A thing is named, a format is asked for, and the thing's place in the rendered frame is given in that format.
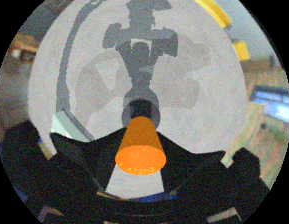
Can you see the dark grey round pedestal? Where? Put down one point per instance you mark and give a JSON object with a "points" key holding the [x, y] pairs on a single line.
{"points": [[140, 108]]}

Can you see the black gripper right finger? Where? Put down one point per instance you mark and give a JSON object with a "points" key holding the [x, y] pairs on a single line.
{"points": [[181, 165]]}

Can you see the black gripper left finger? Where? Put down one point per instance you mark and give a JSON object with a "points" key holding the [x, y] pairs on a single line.
{"points": [[97, 156]]}

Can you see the orange tapered knob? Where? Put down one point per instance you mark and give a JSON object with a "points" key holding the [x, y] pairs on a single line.
{"points": [[140, 152]]}

